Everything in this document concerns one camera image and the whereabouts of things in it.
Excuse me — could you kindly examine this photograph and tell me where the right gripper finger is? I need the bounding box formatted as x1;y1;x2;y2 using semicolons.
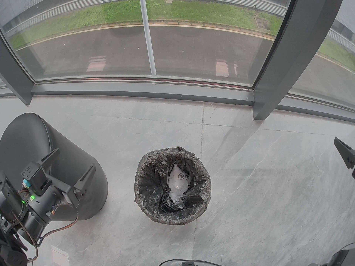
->
334;137;355;170

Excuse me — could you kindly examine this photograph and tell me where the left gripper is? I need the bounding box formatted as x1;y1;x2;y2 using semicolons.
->
26;149;96;224

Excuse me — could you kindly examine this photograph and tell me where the black plastic bag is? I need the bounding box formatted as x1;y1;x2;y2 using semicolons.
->
134;146;212;226

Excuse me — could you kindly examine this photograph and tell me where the clear printed wrapper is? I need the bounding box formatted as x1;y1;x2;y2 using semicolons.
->
168;164;191;202

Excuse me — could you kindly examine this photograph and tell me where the dark grey round chair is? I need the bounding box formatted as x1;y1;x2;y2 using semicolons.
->
0;112;109;221

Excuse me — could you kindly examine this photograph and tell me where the window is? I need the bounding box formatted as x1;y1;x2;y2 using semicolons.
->
0;0;355;124

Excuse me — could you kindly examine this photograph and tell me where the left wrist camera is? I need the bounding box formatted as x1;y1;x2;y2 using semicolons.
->
20;162;50;197

